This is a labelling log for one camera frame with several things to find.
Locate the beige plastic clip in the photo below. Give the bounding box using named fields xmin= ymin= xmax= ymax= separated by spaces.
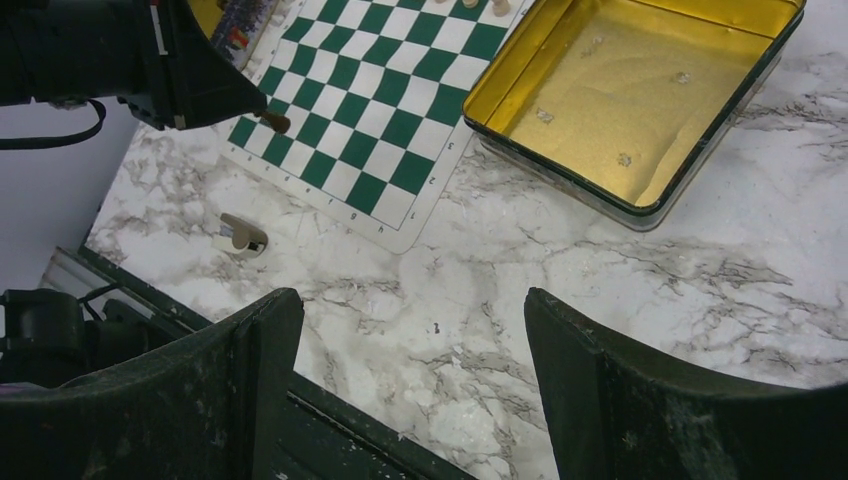
xmin=212 ymin=213 xmax=268 ymax=258

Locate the gold tin box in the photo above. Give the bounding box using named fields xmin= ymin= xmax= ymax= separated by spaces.
xmin=188 ymin=0 xmax=279 ymax=70
xmin=463 ymin=1 xmax=805 ymax=231

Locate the dark chess piece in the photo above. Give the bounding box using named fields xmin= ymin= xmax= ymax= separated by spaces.
xmin=258 ymin=111 xmax=291 ymax=135

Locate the green white chess board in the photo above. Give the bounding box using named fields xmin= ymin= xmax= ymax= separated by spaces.
xmin=222 ymin=1 xmax=530 ymax=254

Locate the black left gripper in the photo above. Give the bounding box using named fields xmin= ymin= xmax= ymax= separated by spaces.
xmin=1 ymin=1 xmax=267 ymax=130

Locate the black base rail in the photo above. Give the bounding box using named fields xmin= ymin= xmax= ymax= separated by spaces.
xmin=0 ymin=246 xmax=478 ymax=480

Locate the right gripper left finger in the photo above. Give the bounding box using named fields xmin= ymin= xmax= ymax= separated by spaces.
xmin=1 ymin=288 xmax=304 ymax=479

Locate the right gold tin box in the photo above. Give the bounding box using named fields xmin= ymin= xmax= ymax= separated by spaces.
xmin=463 ymin=1 xmax=805 ymax=231

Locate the light chess pieces row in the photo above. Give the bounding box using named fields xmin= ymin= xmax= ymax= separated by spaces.
xmin=430 ymin=0 xmax=513 ymax=19

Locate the left gold tin box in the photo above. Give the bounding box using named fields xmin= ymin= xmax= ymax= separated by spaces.
xmin=188 ymin=0 xmax=279 ymax=70

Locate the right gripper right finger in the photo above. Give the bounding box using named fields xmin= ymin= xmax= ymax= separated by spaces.
xmin=524 ymin=287 xmax=847 ymax=479

